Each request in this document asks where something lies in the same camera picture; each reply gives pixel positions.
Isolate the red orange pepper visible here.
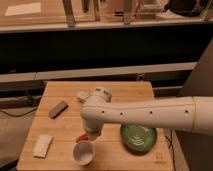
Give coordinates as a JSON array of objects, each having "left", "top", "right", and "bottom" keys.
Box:
[{"left": 76, "top": 134, "right": 88, "bottom": 143}]

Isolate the white ceramic cup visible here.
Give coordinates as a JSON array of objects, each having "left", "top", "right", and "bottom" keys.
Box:
[{"left": 73, "top": 140, "right": 95, "bottom": 166}]

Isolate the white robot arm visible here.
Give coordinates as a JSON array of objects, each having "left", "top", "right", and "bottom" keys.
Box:
[{"left": 80, "top": 87, "right": 213, "bottom": 137}]

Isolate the green ceramic bowl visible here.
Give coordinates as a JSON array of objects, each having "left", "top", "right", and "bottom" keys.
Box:
[{"left": 120, "top": 125, "right": 157, "bottom": 153}]

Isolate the grey rectangular block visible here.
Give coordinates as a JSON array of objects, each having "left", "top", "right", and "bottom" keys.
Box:
[{"left": 49, "top": 101, "right": 68, "bottom": 119}]

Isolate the white sponge pad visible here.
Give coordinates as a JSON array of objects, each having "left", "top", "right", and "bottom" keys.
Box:
[{"left": 33, "top": 135, "right": 53, "bottom": 158}]

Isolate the black floor cable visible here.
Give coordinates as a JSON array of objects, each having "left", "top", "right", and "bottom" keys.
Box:
[{"left": 0, "top": 89, "right": 40, "bottom": 118}]

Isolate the black cable right side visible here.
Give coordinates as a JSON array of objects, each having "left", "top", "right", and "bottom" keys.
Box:
[{"left": 165, "top": 129, "right": 177, "bottom": 168}]

